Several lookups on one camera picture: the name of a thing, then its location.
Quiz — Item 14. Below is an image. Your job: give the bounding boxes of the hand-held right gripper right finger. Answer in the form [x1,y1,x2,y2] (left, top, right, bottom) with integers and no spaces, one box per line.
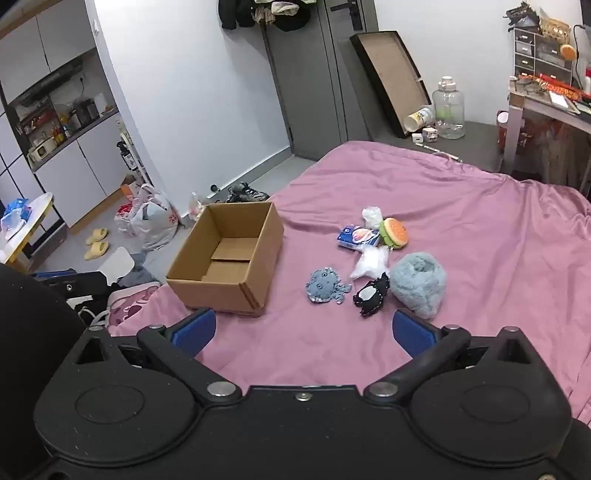
[364,308,539,400]

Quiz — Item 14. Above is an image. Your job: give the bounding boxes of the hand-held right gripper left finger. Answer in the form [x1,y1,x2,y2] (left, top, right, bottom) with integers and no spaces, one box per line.
[73,308,243,402]

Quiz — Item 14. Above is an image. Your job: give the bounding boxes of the fluffy grey-blue plush hat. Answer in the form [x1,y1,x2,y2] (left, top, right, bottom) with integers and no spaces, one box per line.
[389,251,448,320]

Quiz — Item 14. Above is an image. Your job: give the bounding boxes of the black white penguin plush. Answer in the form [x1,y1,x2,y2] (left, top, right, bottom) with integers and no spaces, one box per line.
[353,272,392,317]

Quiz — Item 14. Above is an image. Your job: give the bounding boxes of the clear plastic bag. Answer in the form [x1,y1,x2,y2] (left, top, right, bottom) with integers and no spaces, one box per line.
[349,244,392,281]

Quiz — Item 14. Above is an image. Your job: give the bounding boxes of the brown cardboard box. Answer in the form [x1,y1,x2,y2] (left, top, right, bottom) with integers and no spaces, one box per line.
[165,202,284,317]

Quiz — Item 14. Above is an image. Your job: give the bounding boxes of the blue octopus plush toy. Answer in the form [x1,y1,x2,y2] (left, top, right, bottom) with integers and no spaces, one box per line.
[305,267,354,305]

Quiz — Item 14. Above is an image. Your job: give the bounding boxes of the blue snack packet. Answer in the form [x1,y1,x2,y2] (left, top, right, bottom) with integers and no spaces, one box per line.
[337,224,382,252]

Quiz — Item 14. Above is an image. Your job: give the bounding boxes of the pink patterned mat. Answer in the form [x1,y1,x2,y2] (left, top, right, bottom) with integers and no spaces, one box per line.
[107,281,161,334]

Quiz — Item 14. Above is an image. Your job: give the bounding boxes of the hamburger plush toy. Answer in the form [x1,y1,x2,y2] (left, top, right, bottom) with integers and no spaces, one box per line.
[379,217,409,252]

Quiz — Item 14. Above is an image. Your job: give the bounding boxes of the pink bed sheet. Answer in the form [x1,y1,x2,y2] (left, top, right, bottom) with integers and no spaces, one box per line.
[108,141,591,425]

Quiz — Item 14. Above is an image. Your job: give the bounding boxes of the white plastic shopping bag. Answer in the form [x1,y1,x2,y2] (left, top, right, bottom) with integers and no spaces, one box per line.
[130,184,180,250]

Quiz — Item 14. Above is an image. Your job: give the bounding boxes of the red white plastic bag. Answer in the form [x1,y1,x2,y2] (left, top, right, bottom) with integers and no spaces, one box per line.
[115,198,139,237]

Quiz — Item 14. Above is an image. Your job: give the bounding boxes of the black sneakers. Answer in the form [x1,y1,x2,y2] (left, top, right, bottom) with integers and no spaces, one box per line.
[225,182,271,204]

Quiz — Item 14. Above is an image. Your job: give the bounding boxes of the round white table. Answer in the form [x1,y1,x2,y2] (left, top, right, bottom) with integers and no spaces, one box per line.
[0,193,55,273]

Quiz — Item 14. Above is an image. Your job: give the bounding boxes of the white kitchen cabinets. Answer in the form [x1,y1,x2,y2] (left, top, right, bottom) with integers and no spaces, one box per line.
[0,0,122,228]

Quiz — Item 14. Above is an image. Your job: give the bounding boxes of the dark grey bench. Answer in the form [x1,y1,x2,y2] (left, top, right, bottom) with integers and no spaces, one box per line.
[369,121,509,174]

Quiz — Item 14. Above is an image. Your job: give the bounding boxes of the clear plastic water jar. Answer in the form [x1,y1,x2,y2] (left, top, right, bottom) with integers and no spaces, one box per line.
[431,76,465,140]

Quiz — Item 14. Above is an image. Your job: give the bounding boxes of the black framed cardboard tray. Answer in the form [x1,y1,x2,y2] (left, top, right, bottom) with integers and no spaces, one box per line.
[349,30,432,138]

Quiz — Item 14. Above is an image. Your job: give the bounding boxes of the white desk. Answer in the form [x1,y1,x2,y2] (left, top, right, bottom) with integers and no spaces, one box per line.
[503,78,591,162]

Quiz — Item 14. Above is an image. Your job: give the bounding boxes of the dark grey door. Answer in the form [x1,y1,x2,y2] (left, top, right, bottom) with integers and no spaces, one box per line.
[263,0,380,160]

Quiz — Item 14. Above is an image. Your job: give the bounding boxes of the long red box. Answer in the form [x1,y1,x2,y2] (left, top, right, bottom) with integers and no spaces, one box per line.
[519,74,591,101]

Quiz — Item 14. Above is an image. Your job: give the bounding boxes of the grey drawer organizer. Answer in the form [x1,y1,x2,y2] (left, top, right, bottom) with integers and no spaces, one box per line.
[513,27,575,86]

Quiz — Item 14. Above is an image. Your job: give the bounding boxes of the hanging dark clothes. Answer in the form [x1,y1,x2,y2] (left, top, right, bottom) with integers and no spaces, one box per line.
[218,0,312,32]

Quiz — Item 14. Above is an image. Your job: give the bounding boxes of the wicker basket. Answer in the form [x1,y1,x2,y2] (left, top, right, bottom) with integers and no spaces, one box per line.
[540,18,571,41]

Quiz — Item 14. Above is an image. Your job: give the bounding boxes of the black door handle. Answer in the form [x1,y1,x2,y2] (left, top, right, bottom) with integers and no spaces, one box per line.
[330,0,362,29]

